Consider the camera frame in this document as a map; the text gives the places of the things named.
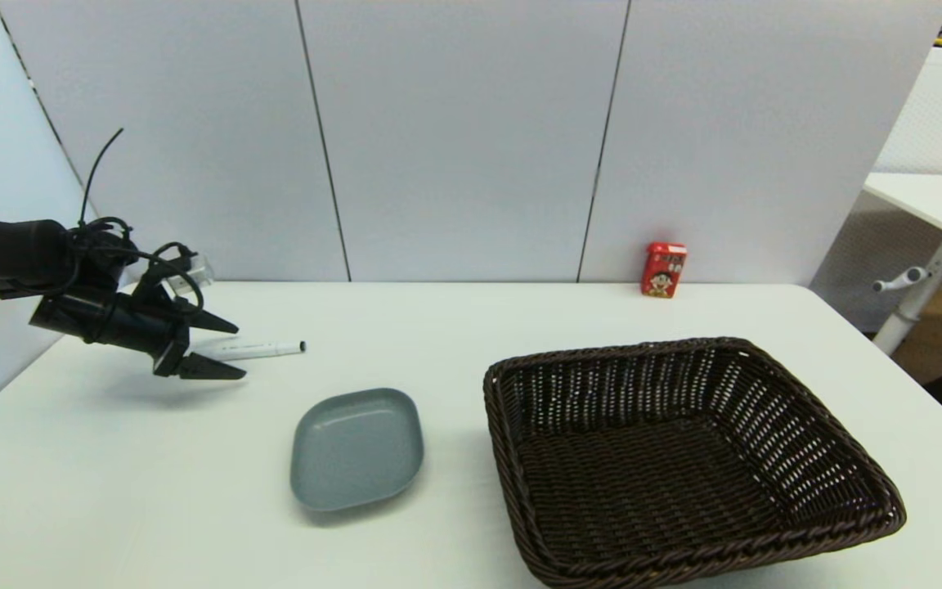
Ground white marker with black caps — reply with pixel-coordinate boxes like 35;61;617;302
195;340;307;362

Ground grey shallow plastic plate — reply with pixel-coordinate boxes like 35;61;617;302
289;388;425;513

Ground black zip tie tail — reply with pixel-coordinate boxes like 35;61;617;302
78;127;125;226

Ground red cartoon print carton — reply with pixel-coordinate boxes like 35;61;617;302
641;242;689;299

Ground dark brown wicker basket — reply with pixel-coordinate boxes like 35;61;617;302
483;336;907;589

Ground white side table leg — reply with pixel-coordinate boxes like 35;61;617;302
872;236;942;357

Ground white side table top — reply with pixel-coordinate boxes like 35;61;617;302
863;172;942;259

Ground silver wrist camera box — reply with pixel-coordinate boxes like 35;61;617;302
164;254;215;289

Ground black looping arm cable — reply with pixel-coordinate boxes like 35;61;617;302
62;217;204;321

